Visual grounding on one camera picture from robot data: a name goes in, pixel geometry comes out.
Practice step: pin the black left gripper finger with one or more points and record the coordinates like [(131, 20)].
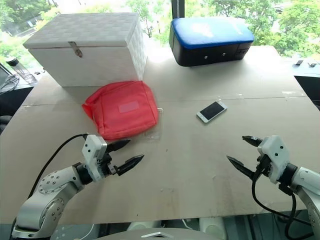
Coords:
[(130, 162), (118, 145)]

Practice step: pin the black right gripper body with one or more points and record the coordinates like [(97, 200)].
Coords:
[(263, 163)]

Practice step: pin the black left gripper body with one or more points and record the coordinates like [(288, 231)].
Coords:
[(107, 166)]

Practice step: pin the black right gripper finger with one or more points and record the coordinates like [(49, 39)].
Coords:
[(240, 165), (251, 140)]

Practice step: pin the red fabric pouch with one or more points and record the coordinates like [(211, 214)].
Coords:
[(120, 110)]

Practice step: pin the white smartphone with dark screen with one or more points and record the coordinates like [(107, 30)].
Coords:
[(212, 111)]

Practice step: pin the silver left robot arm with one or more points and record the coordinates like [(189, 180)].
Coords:
[(60, 185)]

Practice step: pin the blue and black hard case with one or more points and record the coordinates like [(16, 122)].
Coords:
[(207, 47)]

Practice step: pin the dark side desk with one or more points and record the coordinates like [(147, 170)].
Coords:
[(308, 82)]

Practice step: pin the white woven lidded box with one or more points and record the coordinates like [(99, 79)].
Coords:
[(95, 62)]

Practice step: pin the small black clip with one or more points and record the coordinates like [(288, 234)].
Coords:
[(298, 62), (312, 64)]

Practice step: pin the dark side table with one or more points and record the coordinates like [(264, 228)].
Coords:
[(12, 100)]

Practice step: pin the clear bottle with black cap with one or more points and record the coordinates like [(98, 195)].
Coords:
[(22, 71)]

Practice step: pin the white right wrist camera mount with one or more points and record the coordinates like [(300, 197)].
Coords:
[(275, 150)]

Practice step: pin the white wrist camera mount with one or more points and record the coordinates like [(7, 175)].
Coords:
[(92, 150), (275, 150)]

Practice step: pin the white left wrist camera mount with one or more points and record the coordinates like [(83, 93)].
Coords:
[(92, 150)]

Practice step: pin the dark window frame post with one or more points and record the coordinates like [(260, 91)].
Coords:
[(178, 8)]

